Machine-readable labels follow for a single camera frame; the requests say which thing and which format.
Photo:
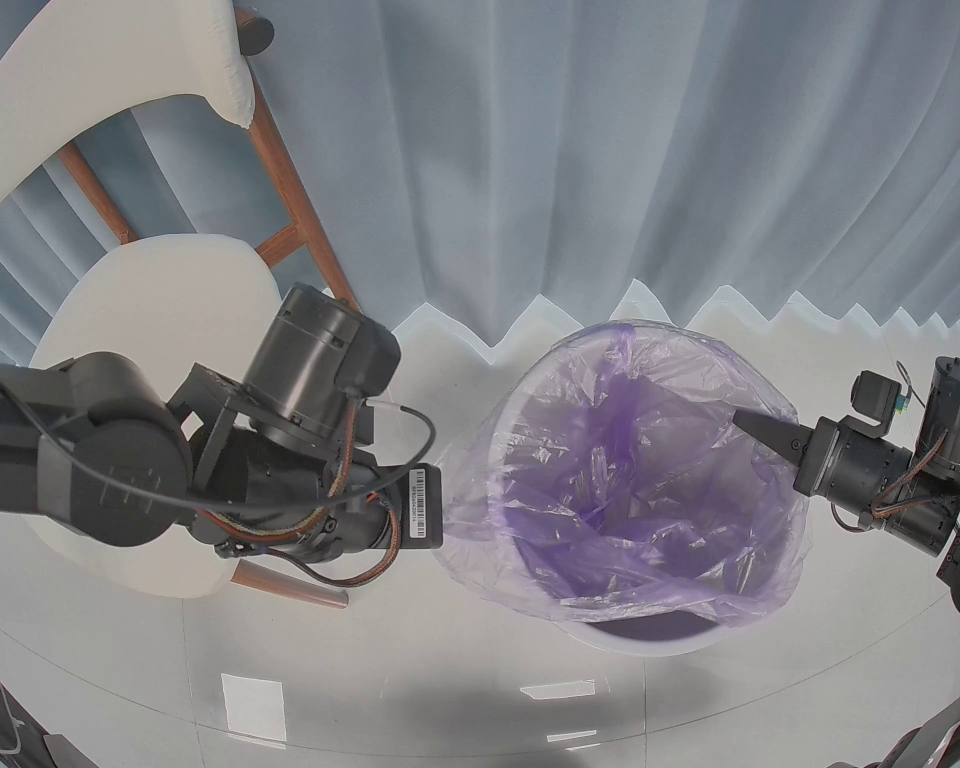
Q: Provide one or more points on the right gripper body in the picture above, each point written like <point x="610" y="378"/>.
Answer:
<point x="847" y="465"/>

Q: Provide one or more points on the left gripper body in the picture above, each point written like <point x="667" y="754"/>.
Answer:
<point x="424" y="510"/>

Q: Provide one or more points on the purple plastic bag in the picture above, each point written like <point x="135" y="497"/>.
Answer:
<point x="600" y="450"/>

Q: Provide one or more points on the white trash bin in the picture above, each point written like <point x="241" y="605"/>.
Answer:
<point x="637" y="634"/>

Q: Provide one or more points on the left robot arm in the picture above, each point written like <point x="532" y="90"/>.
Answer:
<point x="112" y="450"/>

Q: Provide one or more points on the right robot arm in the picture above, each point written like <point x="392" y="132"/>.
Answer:
<point x="937" y="420"/>

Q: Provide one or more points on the white padded wooden chair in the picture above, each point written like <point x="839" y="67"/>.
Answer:
<point x="135" y="300"/>

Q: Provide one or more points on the blue-grey curtain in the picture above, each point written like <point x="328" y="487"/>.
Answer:
<point x="600" y="150"/>

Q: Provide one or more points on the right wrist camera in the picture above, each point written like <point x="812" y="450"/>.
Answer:
<point x="874" y="397"/>

